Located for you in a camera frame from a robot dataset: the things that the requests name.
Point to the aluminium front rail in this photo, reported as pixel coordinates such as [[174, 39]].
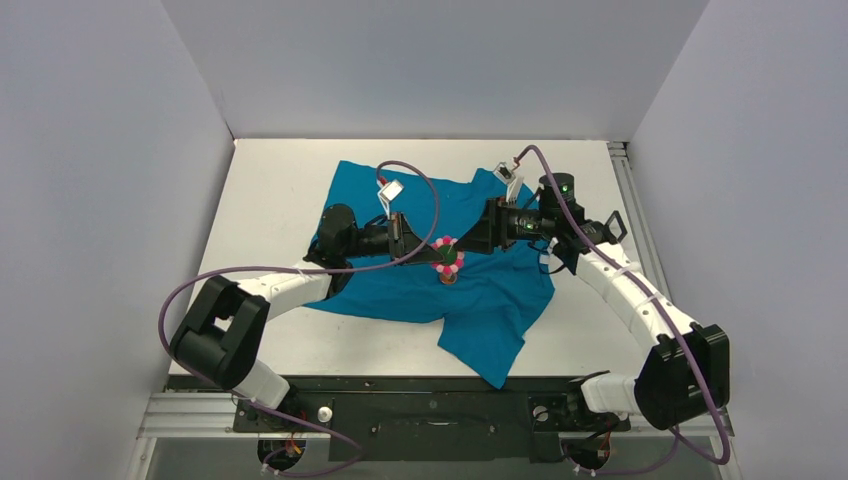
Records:
[[212, 415]]

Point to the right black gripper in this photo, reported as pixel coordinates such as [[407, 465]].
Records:
[[493, 225]]

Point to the blue t-shirt garment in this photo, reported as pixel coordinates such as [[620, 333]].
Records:
[[495, 300]]

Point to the orange print on shirt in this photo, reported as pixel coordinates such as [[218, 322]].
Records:
[[448, 278]]

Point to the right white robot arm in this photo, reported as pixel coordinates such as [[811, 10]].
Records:
[[686, 372]]

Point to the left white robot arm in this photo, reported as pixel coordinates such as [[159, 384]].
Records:
[[220, 335]]

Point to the black square frame stand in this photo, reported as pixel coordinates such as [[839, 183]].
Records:
[[613, 228]]

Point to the aluminium side rail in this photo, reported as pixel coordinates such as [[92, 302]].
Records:
[[639, 244]]

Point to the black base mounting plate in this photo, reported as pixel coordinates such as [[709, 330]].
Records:
[[386, 418]]

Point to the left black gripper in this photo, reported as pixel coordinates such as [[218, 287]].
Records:
[[398, 229]]

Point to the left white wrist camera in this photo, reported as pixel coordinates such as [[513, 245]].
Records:
[[388, 191]]

